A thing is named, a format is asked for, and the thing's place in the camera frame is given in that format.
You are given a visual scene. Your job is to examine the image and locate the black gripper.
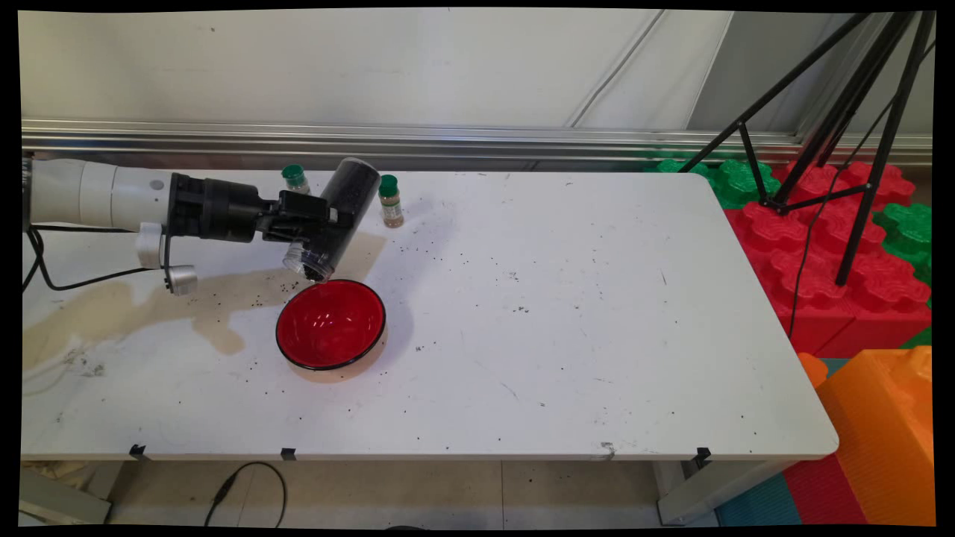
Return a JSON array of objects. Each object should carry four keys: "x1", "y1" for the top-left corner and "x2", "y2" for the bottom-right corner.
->
[{"x1": 169, "y1": 173, "x2": 338, "y2": 247}]

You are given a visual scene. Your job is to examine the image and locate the clear jar of black seeds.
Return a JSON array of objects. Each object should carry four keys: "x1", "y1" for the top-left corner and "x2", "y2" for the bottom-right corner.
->
[{"x1": 282, "y1": 157, "x2": 381, "y2": 283}]

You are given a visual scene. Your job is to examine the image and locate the red bowl with black rim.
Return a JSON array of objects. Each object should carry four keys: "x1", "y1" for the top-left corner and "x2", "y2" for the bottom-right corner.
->
[{"x1": 275, "y1": 279, "x2": 387, "y2": 371}]

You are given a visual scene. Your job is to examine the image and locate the grey table leg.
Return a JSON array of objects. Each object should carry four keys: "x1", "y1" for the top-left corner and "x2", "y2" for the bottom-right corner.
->
[
  {"x1": 19, "y1": 466, "x2": 113, "y2": 525},
  {"x1": 657, "y1": 456, "x2": 795, "y2": 525}
]

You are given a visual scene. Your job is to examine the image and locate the green puzzle foam block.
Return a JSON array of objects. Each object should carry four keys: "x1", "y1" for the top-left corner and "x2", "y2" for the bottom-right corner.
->
[
  {"x1": 873, "y1": 203, "x2": 933, "y2": 286},
  {"x1": 657, "y1": 158, "x2": 782, "y2": 210}
]

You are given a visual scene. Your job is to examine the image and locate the red and green foam blocks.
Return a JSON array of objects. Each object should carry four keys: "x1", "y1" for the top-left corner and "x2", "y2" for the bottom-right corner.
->
[{"x1": 724, "y1": 160, "x2": 933, "y2": 359}]

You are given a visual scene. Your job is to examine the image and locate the blue floor mat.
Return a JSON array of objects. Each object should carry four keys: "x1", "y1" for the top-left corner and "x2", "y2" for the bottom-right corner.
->
[{"x1": 716, "y1": 474, "x2": 803, "y2": 527}]

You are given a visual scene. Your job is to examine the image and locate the black tripod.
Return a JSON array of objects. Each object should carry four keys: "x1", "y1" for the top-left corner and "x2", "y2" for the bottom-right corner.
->
[{"x1": 679, "y1": 11, "x2": 937, "y2": 288}]

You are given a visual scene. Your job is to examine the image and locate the red floor mat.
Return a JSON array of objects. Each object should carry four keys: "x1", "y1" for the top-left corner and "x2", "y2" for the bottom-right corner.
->
[{"x1": 783, "y1": 455, "x2": 866, "y2": 527}]

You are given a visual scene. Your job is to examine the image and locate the orange foam block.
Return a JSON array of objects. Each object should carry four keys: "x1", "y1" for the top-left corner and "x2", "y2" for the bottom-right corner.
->
[{"x1": 797, "y1": 347, "x2": 936, "y2": 527}]

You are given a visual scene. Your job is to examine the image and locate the aluminium rail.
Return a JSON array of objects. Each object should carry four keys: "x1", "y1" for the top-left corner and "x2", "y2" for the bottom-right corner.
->
[{"x1": 21, "y1": 118, "x2": 933, "y2": 169}]

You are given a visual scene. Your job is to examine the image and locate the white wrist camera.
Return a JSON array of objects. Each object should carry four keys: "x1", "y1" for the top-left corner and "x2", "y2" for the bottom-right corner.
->
[{"x1": 136, "y1": 222, "x2": 198, "y2": 295}]

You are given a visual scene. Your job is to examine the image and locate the black floor cable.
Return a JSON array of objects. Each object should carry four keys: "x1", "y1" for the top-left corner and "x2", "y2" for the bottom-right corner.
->
[{"x1": 204, "y1": 461, "x2": 288, "y2": 529}]

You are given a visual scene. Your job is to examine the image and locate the thin black tripod cable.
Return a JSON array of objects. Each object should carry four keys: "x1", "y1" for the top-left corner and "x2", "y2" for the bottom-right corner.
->
[{"x1": 787, "y1": 41, "x2": 937, "y2": 340}]

